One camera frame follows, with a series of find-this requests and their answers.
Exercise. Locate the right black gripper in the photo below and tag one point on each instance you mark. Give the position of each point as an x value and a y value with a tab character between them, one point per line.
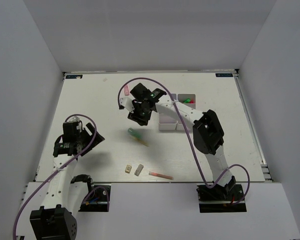
135	117

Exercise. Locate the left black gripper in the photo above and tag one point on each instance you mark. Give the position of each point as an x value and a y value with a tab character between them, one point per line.
84	131

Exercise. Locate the green translucent tube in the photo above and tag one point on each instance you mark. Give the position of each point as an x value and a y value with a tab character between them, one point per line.
134	133

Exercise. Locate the yellow marker pen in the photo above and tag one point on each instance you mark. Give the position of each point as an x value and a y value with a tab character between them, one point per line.
142	142

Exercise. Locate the black green highlighter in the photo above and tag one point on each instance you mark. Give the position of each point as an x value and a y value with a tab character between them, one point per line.
187	100

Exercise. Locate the pink translucent tube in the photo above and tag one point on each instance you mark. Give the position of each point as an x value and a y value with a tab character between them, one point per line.
126	91

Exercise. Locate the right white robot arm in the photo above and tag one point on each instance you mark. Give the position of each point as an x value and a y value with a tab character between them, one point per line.
206	128

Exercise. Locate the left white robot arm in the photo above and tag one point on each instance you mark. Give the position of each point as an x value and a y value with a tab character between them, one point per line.
55	218

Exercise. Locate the left white organizer bin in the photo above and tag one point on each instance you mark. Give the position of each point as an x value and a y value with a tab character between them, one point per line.
166	123

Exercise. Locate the white organizer bin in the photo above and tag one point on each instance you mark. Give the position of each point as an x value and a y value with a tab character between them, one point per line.
166	123
180	98

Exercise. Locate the tan small eraser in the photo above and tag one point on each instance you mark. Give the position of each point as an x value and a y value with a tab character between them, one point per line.
128	169

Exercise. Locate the grey eraser block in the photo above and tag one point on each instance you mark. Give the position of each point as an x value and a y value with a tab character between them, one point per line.
139	169

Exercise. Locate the orange marker pen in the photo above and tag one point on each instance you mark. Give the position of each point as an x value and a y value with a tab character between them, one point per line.
159	175

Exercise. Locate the right white organizer bin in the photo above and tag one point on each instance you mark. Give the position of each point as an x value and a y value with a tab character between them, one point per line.
180	98

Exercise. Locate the left blue table label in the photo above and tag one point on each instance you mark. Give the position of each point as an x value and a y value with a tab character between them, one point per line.
75	76

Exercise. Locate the blue table label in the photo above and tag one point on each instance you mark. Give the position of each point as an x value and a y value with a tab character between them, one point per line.
75	76
223	75

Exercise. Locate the right blue table label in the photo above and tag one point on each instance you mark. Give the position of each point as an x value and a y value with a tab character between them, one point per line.
223	75

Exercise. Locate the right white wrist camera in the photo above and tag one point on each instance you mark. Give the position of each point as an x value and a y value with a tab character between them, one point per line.
126	103

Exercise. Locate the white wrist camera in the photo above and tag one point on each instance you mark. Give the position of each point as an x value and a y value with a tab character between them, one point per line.
73	119
126	103

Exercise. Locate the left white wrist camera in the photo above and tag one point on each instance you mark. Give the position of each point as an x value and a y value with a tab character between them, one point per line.
73	119

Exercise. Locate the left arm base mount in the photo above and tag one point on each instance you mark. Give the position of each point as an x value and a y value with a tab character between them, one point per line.
98	201

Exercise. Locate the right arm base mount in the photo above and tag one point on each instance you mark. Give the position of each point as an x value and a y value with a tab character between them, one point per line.
213	201

